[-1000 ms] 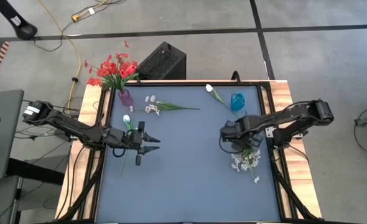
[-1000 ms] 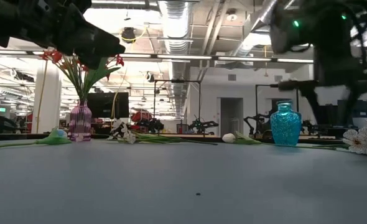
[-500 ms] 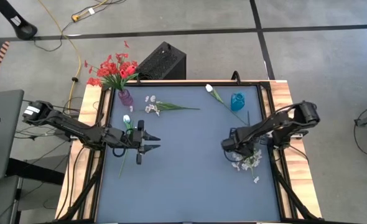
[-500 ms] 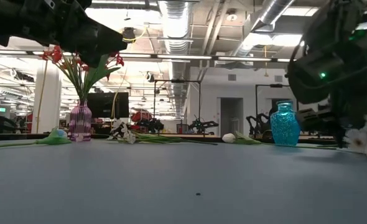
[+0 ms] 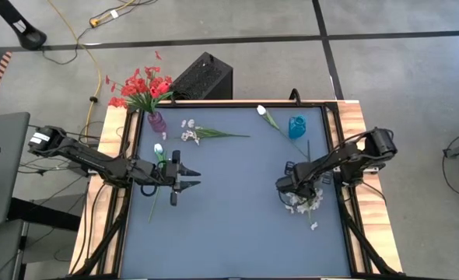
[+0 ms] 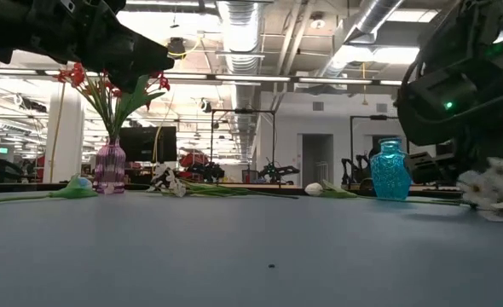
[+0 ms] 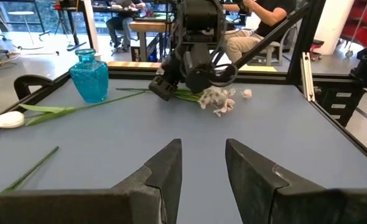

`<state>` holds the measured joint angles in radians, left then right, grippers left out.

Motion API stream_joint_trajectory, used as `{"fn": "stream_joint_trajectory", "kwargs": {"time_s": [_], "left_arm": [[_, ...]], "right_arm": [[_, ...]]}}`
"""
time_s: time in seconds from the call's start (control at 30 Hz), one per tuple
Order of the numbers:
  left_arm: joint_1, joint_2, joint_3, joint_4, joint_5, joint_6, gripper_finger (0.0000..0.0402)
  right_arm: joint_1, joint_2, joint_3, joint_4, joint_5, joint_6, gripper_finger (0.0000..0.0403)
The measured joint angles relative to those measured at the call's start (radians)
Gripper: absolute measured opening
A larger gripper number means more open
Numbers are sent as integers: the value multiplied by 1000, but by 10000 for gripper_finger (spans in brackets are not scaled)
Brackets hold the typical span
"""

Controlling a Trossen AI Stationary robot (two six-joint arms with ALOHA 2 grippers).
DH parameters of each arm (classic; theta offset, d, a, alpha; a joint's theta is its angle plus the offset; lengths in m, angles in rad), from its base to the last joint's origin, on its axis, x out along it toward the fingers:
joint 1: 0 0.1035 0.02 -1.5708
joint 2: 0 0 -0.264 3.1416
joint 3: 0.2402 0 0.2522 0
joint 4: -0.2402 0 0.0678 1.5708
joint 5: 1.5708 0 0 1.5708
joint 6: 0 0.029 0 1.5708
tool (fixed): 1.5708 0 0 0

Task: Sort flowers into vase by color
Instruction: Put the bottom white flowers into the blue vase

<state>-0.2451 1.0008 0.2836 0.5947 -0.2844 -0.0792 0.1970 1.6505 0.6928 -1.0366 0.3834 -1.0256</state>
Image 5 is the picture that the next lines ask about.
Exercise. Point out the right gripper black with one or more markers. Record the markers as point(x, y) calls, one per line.
point(299, 183)

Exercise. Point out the blue-grey table mat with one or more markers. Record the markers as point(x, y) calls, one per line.
point(233, 264)

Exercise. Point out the blue glass vase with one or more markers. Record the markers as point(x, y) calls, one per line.
point(296, 128)

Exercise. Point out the black perforated box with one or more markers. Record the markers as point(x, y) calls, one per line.
point(204, 79)

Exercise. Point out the black desk base beam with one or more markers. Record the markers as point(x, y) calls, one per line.
point(46, 215)

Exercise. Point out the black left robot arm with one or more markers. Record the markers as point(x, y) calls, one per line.
point(89, 159)

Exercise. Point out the white flower spray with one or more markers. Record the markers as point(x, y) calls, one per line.
point(303, 208)
point(210, 133)

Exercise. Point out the black stand leg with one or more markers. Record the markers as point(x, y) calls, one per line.
point(31, 39)

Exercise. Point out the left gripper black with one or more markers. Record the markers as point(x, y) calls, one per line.
point(167, 175)

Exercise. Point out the purple glass vase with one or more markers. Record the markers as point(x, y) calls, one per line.
point(157, 123)

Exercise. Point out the grey desk top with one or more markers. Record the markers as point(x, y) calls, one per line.
point(4, 183)

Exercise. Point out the black diagonal frame strut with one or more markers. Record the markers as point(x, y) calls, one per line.
point(368, 245)
point(103, 241)

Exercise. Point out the white tulip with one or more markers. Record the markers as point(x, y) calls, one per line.
point(158, 148)
point(261, 110)

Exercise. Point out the grey cabinet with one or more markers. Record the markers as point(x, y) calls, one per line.
point(0, 253)

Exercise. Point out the black curved clamp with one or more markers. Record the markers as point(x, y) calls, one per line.
point(295, 95)

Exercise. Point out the wooden table board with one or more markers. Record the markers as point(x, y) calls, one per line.
point(373, 218)

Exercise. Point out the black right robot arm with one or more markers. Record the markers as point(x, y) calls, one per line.
point(354, 155)

